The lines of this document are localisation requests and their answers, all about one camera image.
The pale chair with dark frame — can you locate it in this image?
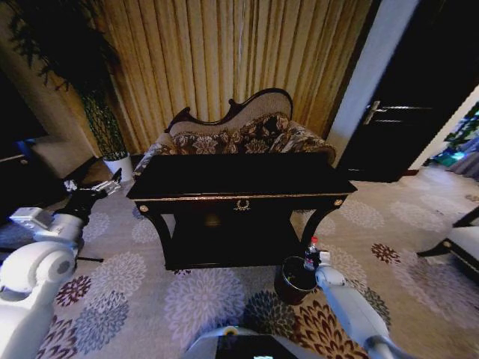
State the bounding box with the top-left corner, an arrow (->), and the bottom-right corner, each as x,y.
416,206 -> 479,278

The dark wooden console table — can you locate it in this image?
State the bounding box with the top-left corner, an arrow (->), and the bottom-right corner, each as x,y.
126,152 -> 359,271

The green leafy plant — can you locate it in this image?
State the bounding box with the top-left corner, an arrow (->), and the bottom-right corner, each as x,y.
444,103 -> 479,151

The white plant pot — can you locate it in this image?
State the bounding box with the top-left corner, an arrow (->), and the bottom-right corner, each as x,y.
102,153 -> 135,183

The silver door handle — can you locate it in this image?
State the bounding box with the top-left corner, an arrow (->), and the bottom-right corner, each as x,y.
362,99 -> 388,126

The tall green potted plant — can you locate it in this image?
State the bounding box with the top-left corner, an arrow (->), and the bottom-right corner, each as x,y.
6,0 -> 129,161

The dark round trash bin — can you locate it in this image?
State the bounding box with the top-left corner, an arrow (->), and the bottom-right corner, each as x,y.
273,255 -> 320,306

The clear bottle with red cap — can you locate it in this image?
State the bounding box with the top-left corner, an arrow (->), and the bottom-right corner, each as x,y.
303,236 -> 320,272

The dark wooden door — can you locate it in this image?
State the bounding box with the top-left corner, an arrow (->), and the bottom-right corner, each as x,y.
336,0 -> 479,184

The floral patterned sofa cushion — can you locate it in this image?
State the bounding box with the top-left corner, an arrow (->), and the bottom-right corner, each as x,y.
171,111 -> 301,156

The white door frame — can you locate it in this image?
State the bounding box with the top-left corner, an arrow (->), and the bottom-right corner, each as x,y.
326,0 -> 421,147

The grey armchair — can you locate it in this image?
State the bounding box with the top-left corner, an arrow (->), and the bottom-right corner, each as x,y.
29,133 -> 99,181

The white robot front shell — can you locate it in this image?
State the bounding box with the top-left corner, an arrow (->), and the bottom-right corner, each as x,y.
184,325 -> 301,359

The golden pleated curtain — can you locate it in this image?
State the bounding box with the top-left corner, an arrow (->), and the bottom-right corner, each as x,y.
92,0 -> 375,155

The beige sofa with dark frame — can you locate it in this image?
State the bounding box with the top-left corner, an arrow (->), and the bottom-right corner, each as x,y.
132,87 -> 338,181

